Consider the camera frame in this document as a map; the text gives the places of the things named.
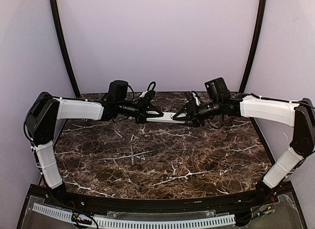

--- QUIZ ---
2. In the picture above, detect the white remote control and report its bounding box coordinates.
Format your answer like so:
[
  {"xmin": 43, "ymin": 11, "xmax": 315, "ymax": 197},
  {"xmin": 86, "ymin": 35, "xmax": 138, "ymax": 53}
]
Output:
[{"xmin": 146, "ymin": 112, "xmax": 185, "ymax": 124}]

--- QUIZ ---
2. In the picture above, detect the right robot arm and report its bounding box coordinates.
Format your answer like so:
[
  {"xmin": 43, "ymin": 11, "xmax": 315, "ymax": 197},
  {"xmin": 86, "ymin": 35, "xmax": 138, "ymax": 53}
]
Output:
[{"xmin": 173, "ymin": 77, "xmax": 315, "ymax": 189}]

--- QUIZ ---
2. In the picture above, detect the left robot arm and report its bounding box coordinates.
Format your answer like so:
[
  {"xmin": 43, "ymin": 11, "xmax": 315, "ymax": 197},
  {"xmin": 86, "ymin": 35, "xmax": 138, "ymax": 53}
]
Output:
[{"xmin": 24, "ymin": 80, "xmax": 163, "ymax": 189}]

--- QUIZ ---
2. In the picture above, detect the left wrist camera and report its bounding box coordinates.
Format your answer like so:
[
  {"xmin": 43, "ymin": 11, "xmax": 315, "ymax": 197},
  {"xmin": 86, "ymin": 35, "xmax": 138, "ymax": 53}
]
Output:
[{"xmin": 139, "ymin": 81, "xmax": 156, "ymax": 102}]

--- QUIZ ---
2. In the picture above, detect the white right cable duct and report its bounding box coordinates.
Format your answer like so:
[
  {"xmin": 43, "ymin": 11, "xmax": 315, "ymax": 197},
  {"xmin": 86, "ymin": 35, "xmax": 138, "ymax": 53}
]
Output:
[{"xmin": 95, "ymin": 215, "xmax": 236, "ymax": 229}]

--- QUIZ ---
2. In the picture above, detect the white cable duct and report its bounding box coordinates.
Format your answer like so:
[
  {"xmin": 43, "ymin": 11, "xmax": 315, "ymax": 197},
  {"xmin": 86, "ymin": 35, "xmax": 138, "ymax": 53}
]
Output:
[
  {"xmin": 95, "ymin": 215, "xmax": 236, "ymax": 229},
  {"xmin": 32, "ymin": 203, "xmax": 72, "ymax": 223}
]

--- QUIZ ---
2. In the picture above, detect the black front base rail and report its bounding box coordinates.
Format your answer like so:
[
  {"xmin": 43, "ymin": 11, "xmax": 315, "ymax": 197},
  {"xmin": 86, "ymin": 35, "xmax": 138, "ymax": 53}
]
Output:
[{"xmin": 20, "ymin": 181, "xmax": 300, "ymax": 219}]

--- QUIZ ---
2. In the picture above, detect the white left cable duct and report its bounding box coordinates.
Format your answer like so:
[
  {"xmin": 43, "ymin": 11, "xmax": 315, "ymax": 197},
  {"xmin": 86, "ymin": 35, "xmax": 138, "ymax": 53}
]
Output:
[{"xmin": 32, "ymin": 203, "xmax": 72, "ymax": 223}]

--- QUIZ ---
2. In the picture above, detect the black right corner post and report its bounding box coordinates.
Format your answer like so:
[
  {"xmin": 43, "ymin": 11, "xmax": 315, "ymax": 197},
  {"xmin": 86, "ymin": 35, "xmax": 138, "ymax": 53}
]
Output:
[{"xmin": 239, "ymin": 0, "xmax": 266, "ymax": 93}]

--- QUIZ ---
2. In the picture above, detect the black corner post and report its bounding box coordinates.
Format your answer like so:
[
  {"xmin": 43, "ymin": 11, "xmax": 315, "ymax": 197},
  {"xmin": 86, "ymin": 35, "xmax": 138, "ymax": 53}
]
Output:
[
  {"xmin": 239, "ymin": 0, "xmax": 266, "ymax": 93},
  {"xmin": 49, "ymin": 0, "xmax": 81, "ymax": 98}
]

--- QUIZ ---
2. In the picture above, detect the black left corner post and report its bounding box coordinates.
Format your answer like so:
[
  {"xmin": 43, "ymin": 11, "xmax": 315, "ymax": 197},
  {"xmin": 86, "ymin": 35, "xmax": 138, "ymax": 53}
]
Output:
[{"xmin": 49, "ymin": 0, "xmax": 81, "ymax": 98}]

